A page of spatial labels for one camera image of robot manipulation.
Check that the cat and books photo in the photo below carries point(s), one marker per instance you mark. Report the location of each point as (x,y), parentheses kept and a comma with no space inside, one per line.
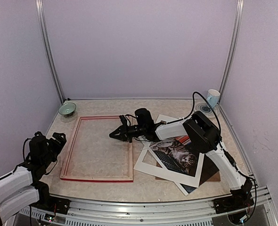
(175,144)

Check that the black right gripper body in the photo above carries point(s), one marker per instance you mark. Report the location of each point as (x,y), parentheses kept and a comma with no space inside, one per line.
(137,131)

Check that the red wooden picture frame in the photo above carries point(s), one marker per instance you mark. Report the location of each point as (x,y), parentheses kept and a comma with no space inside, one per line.
(96,150)

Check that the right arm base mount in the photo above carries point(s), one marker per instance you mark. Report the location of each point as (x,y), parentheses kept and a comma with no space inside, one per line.
(238,199)

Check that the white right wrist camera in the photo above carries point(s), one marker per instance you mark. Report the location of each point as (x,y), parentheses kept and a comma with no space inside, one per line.
(125,120)

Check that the round swirl pattern plate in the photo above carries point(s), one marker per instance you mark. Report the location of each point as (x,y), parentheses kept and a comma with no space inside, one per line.
(202,106)

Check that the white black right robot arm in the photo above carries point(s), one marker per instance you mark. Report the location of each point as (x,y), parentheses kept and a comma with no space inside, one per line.
(205,137)

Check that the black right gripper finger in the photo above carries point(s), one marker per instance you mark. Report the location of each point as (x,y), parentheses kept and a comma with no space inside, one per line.
(119,133)
(124,138)

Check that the brown frame backing board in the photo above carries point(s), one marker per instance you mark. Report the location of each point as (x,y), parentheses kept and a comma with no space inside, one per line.
(186,163)

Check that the white mat board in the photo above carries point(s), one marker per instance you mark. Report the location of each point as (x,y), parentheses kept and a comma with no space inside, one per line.
(162,171)

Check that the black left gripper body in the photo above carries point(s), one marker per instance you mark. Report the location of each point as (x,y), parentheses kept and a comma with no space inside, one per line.
(50,156)

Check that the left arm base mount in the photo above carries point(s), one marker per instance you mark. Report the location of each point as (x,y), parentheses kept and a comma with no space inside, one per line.
(52,204)

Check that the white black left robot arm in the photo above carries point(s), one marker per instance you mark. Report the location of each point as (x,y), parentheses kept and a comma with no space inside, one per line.
(22,187)

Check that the green ceramic bowl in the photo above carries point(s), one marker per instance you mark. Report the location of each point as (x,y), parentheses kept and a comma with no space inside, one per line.
(67,109)

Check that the light blue ceramic mug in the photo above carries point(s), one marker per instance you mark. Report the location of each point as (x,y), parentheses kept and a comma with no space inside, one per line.
(213,97)

